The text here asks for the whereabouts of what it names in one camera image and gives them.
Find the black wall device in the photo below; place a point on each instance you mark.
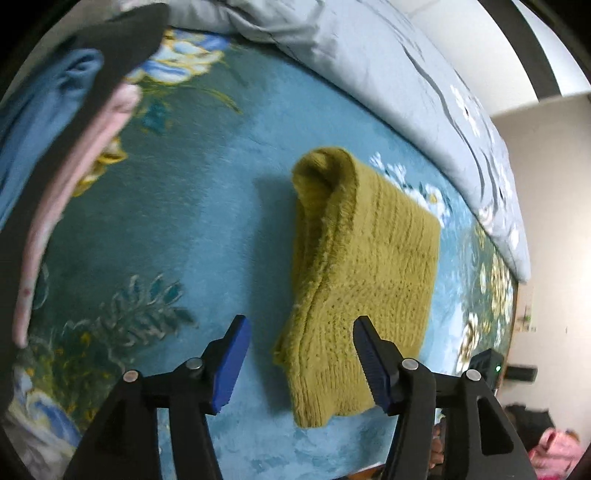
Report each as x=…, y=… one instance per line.
x=521, y=372

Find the grey-blue daisy print quilt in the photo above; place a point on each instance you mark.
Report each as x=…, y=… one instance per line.
x=369, y=55

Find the pink cloth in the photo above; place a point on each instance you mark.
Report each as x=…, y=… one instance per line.
x=556, y=447

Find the blue folded garment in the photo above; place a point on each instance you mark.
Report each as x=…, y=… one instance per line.
x=46, y=115

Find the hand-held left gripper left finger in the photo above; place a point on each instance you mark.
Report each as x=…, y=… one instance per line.
x=231, y=364

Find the olive green knitted sweater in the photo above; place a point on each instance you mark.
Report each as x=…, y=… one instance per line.
x=369, y=258

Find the teal floral bed sheet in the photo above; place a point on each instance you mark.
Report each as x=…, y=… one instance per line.
x=184, y=207

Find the pink folded garment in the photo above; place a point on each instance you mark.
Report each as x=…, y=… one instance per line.
x=69, y=184

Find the white wardrobe with black band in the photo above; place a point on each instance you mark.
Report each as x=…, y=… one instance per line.
x=542, y=60

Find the black folded garment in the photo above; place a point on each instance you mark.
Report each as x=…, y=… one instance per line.
x=129, y=41

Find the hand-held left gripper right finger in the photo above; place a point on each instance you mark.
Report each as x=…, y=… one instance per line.
x=373, y=369

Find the dark cloth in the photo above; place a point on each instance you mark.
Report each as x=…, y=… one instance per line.
x=526, y=422

